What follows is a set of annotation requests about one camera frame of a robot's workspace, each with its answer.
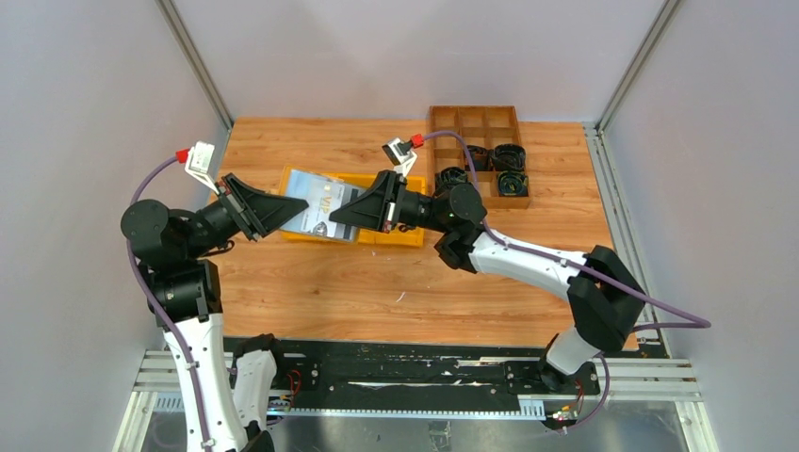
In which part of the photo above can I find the black coiled belt left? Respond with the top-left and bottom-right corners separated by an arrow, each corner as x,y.
465,144 -> 493,172

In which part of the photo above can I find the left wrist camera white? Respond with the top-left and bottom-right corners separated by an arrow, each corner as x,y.
184,141 -> 219,195

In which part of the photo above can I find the yellow leather card holder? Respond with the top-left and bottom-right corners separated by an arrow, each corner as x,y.
276,164 -> 365,245

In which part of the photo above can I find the yellow bin middle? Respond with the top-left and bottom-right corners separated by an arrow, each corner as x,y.
339,173 -> 388,246

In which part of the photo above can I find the black coiled belt front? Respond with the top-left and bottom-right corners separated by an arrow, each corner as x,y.
433,166 -> 469,196

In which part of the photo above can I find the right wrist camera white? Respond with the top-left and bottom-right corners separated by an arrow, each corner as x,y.
382,137 -> 418,177

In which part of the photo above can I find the yellow bin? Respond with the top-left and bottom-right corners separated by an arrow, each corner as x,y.
374,176 -> 428,248
339,173 -> 388,246

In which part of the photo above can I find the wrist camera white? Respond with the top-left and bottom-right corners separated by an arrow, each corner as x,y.
382,137 -> 418,177
184,141 -> 219,195

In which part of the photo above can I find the brown wooden compartment tray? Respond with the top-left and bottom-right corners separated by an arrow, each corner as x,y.
428,105 -> 531,209

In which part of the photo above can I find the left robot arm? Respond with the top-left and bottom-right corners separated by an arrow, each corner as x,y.
121,174 -> 308,451

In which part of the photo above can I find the yellow bin right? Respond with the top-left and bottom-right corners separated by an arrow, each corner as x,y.
374,176 -> 428,248

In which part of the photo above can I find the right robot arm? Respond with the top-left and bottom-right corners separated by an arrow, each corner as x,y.
330,170 -> 644,393

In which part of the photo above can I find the black green coiled belt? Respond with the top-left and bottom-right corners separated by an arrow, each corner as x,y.
497,170 -> 529,197

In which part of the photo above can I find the black coiled belt right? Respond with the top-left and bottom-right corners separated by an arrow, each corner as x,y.
490,143 -> 527,172

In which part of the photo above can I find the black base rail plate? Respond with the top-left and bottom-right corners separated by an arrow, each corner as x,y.
274,339 -> 601,412

